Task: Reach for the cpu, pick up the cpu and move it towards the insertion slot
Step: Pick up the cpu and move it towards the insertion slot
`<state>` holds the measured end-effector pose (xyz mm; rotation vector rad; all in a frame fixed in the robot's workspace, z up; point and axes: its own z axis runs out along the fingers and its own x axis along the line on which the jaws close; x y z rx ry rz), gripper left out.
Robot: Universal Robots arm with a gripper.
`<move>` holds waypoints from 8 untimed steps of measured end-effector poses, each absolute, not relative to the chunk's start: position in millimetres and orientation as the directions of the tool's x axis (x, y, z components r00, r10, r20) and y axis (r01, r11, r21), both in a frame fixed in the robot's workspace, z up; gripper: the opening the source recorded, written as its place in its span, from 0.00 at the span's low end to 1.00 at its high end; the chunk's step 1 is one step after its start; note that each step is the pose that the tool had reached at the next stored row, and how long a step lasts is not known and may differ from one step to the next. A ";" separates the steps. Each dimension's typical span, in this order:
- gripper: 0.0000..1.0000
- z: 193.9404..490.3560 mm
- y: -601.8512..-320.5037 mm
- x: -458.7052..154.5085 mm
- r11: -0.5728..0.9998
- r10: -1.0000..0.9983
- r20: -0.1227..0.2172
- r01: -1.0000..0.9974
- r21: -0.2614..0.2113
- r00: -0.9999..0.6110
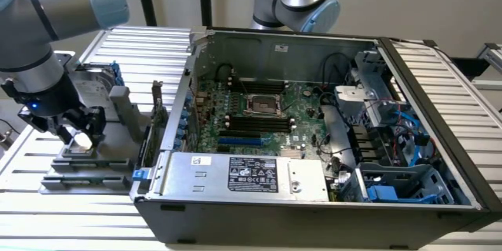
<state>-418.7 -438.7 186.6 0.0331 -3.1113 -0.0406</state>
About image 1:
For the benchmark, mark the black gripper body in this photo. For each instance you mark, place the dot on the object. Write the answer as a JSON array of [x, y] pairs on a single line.
[[48, 102]]

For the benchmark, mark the CPU chip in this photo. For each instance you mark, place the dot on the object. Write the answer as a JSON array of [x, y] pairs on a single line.
[[80, 151]]

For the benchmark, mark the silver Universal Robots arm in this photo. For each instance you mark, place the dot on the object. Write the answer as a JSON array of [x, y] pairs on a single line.
[[47, 13]]

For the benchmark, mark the short black expansion slot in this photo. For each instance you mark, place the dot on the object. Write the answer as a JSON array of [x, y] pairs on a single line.
[[228, 149]]

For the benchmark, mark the long black expansion slot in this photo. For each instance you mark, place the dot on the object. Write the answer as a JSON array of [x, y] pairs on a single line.
[[239, 134]]

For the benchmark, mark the blue expansion slot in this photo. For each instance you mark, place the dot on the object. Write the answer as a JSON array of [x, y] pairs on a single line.
[[239, 142]]

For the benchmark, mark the black RAM slot bank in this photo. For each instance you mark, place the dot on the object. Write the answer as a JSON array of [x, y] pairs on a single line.
[[256, 87], [259, 123]]

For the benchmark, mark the metal CPU socket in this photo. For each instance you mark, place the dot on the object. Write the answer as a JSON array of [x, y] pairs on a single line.
[[262, 104]]

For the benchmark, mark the grey parts rack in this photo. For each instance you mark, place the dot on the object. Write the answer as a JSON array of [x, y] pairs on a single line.
[[121, 133]]

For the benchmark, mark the silver hard disk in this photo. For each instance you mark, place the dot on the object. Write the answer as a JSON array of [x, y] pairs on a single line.
[[96, 86]]

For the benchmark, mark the green graphics card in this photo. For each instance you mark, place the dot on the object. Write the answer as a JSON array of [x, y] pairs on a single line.
[[156, 115]]

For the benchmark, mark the blue case latch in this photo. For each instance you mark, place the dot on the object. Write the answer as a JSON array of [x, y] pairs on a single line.
[[140, 174]]

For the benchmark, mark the silver power supply unit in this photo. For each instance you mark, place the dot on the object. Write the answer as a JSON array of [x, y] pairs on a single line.
[[203, 174]]

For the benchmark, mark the black power supply label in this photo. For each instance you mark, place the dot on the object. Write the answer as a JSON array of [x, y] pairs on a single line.
[[259, 174]]

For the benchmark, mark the silver chipset heatsink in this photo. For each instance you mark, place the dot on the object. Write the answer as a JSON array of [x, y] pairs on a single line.
[[292, 154]]

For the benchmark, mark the green motherboard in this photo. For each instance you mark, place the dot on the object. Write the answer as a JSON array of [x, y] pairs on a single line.
[[298, 121]]

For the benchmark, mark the open black PC case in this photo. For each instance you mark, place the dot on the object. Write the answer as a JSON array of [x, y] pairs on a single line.
[[274, 221]]

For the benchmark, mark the grey metal cover plate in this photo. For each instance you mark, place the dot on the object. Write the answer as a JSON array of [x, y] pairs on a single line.
[[338, 133]]

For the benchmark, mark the metal drive cage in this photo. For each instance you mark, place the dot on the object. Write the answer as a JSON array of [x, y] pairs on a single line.
[[364, 92]]

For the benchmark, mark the grey plastic disk bay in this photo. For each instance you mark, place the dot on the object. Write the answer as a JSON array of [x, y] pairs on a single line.
[[407, 174]]

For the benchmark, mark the black flat bracket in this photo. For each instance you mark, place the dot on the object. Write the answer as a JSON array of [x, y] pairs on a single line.
[[469, 67]]

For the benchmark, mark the aluminium profile rail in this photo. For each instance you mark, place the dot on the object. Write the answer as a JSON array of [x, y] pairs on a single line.
[[490, 55]]

